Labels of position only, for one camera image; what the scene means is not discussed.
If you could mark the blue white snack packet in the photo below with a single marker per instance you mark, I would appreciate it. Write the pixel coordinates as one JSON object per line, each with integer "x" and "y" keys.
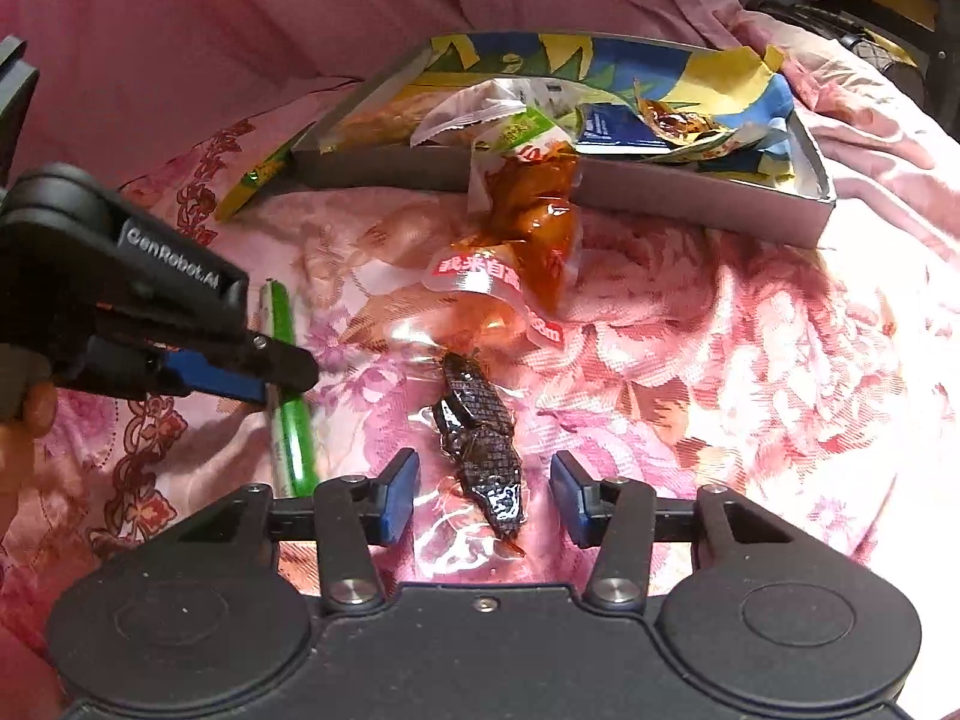
{"x": 607, "y": 127}

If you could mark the clear cereal bar packet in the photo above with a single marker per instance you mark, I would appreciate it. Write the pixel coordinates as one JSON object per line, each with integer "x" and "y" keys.
{"x": 375, "y": 116}

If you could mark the pink bed curtain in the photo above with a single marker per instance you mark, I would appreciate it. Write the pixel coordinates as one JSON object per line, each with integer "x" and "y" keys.
{"x": 225, "y": 15}

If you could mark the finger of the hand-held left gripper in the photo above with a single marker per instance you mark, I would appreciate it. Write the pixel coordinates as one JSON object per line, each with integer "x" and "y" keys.
{"x": 217, "y": 379}
{"x": 289, "y": 367}

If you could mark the dark brown vacuum-packed snack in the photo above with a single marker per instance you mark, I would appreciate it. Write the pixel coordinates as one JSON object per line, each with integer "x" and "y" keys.
{"x": 480, "y": 435}

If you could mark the person's left hand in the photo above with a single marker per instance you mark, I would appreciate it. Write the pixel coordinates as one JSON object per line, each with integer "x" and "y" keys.
{"x": 37, "y": 409}

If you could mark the orange chicken snack packet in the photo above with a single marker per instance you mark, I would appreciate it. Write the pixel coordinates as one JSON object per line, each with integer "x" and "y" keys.
{"x": 532, "y": 225}

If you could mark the small white red packet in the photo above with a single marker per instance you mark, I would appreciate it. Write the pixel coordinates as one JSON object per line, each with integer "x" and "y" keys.
{"x": 724, "y": 150}

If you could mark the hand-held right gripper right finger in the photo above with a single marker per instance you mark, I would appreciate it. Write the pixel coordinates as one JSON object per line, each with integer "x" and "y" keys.
{"x": 570, "y": 499}

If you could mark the green stick snack packet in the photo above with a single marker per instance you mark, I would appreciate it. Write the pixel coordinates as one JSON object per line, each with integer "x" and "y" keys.
{"x": 289, "y": 435}

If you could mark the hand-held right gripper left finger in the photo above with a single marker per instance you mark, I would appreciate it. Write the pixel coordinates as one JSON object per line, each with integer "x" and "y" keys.
{"x": 397, "y": 499}

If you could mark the yellow green snack packet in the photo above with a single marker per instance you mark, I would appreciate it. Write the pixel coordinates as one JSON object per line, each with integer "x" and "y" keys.
{"x": 251, "y": 184}

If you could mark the colourful printed cardboard box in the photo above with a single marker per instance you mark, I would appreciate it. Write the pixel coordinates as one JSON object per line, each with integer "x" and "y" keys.
{"x": 675, "y": 199}

